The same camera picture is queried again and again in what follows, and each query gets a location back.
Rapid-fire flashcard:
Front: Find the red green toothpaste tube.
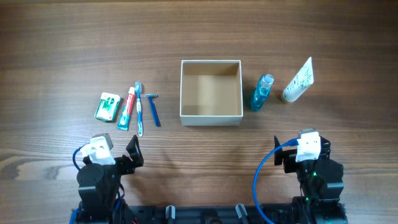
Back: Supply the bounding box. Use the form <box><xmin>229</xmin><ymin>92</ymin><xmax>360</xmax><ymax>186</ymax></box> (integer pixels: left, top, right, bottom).
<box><xmin>117</xmin><ymin>87</ymin><xmax>135</xmax><ymax>131</ymax></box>

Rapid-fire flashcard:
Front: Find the green white soap box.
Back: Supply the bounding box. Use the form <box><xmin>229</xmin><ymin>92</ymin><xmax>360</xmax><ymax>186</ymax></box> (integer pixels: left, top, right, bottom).
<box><xmin>94</xmin><ymin>92</ymin><xmax>121</xmax><ymax>123</ymax></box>

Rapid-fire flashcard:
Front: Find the blue disposable razor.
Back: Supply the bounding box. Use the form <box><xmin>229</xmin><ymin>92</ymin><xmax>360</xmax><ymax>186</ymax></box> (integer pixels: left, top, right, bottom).
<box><xmin>144</xmin><ymin>94</ymin><xmax>160</xmax><ymax>127</ymax></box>

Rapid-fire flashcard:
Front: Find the blue white toothbrush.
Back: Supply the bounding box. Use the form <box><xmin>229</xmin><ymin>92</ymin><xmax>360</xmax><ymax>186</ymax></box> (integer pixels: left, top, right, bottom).
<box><xmin>135</xmin><ymin>82</ymin><xmax>144</xmax><ymax>137</ymax></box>

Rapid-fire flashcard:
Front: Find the blue mouthwash bottle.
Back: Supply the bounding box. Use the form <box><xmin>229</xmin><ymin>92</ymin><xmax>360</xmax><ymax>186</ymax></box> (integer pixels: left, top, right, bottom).
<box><xmin>249</xmin><ymin>74</ymin><xmax>274</xmax><ymax>111</ymax></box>

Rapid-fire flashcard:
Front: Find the white patterned lotion tube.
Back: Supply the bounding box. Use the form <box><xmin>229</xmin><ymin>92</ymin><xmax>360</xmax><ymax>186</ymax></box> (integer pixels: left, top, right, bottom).
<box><xmin>282</xmin><ymin>57</ymin><xmax>314</xmax><ymax>103</ymax></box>

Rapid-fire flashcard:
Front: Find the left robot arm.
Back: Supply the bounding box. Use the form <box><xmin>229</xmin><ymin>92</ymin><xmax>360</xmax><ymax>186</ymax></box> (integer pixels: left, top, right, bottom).
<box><xmin>69</xmin><ymin>133</ymin><xmax>144</xmax><ymax>224</ymax></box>

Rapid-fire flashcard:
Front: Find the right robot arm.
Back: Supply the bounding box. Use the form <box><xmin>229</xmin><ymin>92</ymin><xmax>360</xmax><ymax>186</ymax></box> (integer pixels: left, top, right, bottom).
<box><xmin>262</xmin><ymin>137</ymin><xmax>348</xmax><ymax>224</ymax></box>

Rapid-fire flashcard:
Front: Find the white cardboard box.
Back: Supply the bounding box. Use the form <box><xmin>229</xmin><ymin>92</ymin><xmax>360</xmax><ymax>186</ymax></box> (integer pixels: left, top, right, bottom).
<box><xmin>179</xmin><ymin>60</ymin><xmax>243</xmax><ymax>126</ymax></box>

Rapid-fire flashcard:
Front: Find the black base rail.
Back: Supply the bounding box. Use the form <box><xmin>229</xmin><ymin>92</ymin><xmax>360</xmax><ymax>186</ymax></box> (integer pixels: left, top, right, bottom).
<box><xmin>128</xmin><ymin>203</ymin><xmax>304</xmax><ymax>224</ymax></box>

